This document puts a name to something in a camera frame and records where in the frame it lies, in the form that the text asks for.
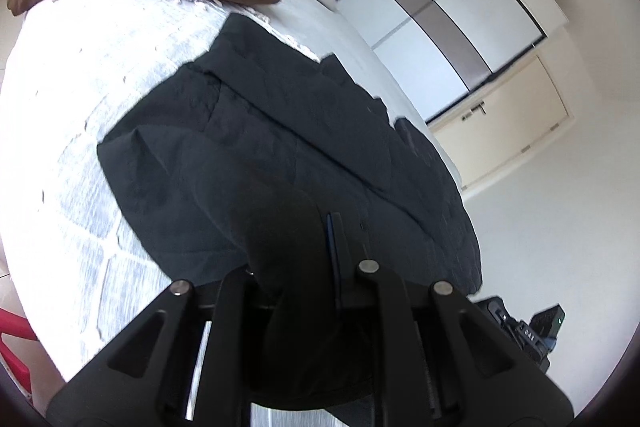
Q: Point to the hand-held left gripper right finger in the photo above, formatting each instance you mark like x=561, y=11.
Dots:
x=450, y=357

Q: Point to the red plastic chair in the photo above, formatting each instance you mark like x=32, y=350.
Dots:
x=10, y=322

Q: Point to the bed with white bedspread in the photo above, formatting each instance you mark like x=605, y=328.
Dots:
x=100, y=82

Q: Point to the cream door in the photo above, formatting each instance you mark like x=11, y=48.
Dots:
x=510, y=122

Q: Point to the white sliding wardrobe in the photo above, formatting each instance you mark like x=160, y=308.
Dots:
x=450, y=22

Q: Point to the black quilted jacket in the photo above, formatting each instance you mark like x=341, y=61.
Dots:
x=250, y=132

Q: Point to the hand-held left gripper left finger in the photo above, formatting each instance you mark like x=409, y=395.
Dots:
x=125, y=357

